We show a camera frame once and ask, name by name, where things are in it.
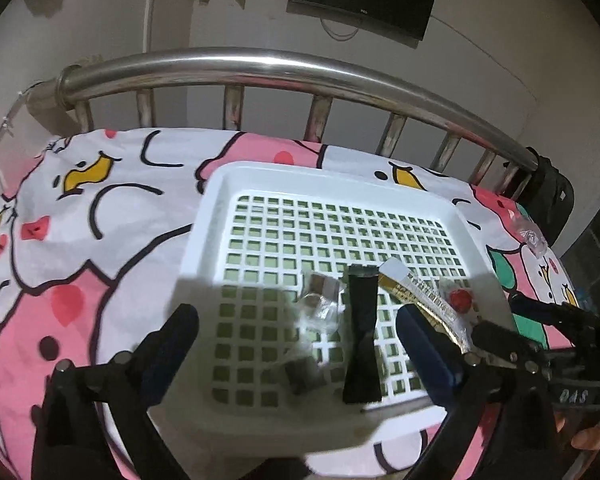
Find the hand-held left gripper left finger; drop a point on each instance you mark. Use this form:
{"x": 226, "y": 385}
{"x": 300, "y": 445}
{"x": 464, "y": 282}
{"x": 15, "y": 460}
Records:
{"x": 172, "y": 350}

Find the clear-wrapped brown pastry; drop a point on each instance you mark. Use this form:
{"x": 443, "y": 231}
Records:
{"x": 302, "y": 375}
{"x": 322, "y": 295}

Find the pink cartoon printed blanket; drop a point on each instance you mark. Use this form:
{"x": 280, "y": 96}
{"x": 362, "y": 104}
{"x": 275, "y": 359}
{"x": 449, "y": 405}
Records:
{"x": 80, "y": 240}

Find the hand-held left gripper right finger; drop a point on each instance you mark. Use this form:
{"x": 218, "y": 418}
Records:
{"x": 422, "y": 355}

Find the white wall pipe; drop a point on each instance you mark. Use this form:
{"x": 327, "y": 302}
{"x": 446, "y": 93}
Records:
{"x": 149, "y": 20}

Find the person's right hand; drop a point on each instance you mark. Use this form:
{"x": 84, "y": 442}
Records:
{"x": 590, "y": 440}

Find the black sachet strip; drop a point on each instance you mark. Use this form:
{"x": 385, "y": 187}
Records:
{"x": 361, "y": 320}

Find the crumpled clear plastic wrapper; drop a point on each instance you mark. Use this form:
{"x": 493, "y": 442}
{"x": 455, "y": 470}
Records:
{"x": 532, "y": 237}

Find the metal bed rail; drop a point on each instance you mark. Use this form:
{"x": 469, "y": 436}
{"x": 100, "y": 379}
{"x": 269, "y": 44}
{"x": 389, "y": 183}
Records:
{"x": 230, "y": 60}

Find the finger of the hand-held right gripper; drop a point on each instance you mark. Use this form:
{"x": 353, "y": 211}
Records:
{"x": 555, "y": 316}
{"x": 502, "y": 347}

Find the large white gold sachet packet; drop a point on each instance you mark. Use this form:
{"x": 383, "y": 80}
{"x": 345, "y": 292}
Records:
{"x": 410, "y": 285}

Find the red candy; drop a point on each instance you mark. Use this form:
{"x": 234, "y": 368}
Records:
{"x": 461, "y": 300}

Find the white perforated plastic tray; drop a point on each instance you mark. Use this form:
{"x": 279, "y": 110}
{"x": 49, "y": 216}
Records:
{"x": 220, "y": 195}

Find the black bag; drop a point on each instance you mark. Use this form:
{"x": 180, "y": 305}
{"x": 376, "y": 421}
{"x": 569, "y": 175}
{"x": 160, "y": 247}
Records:
{"x": 550, "y": 190}

